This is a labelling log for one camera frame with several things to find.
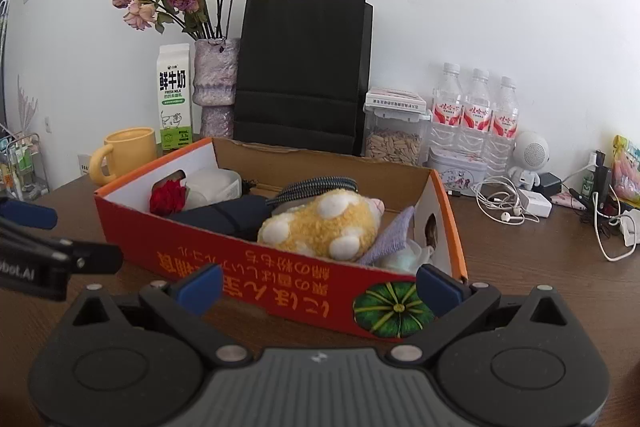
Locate red artificial rose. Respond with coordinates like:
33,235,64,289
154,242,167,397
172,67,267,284
149,180,188,217

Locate iridescent plastic bag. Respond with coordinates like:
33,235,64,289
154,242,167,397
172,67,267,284
375,239,434,275

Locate purple fabric pouch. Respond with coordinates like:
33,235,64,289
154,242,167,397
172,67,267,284
357,206,414,265

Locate navy zipper pouch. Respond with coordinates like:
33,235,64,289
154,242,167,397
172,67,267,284
169,195,272,242

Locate yellow plush toy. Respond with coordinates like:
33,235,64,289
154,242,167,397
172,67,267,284
257,188,385,262

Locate white leaflet board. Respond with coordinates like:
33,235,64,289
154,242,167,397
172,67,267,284
77,153,110,176

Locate yellow ceramic mug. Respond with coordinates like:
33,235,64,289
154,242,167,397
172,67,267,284
88,127,157,185

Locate white charger block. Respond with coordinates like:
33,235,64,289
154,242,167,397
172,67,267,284
518,190,552,218

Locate white earphones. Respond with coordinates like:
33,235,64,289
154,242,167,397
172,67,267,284
472,176,540,227

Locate decorated tin box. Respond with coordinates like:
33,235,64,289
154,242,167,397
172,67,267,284
426,146,487,196

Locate white milk carton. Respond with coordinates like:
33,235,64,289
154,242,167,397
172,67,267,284
156,43,193,152

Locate red cardboard box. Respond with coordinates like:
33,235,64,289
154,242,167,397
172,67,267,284
94,139,469,343

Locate white robot speaker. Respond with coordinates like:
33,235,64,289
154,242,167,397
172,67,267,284
508,131,550,191

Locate black phone stand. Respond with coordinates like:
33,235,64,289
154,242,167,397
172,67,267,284
586,150,612,215

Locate snack packet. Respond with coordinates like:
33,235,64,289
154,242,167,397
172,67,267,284
612,134,640,208

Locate purple flower vase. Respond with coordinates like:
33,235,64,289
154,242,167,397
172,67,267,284
192,38,240,139

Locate water bottle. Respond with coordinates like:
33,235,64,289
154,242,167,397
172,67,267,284
484,77,520,176
430,63,462,150
458,68,491,154

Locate clear seed container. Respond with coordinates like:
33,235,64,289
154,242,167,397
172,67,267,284
362,107,431,166

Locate black paper bag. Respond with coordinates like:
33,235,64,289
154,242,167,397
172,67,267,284
233,0,373,155

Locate white paper box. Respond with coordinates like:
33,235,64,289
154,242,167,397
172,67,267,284
364,88,427,114

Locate wire storage rack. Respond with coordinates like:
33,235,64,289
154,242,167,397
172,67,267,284
0,126,50,202

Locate braided cable coil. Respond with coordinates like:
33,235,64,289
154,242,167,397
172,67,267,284
264,175,360,208

